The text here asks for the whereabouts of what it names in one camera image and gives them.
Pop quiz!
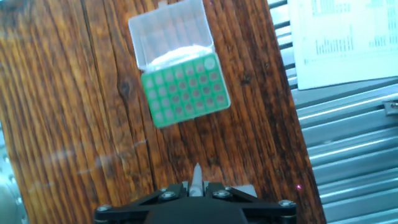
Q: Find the brown wooden board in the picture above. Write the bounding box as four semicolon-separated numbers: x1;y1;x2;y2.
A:
0;0;327;224

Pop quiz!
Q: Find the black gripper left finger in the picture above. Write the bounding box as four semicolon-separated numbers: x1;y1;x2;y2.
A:
93;182;191;224

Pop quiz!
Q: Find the small metal mount bracket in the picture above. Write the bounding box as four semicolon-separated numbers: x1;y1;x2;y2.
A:
382;98;398;117

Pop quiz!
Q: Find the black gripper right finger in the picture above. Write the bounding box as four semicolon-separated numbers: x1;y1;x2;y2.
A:
202;182;300;224

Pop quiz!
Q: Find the printed white paper sheet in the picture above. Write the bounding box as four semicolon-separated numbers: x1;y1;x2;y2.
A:
287;0;398;91

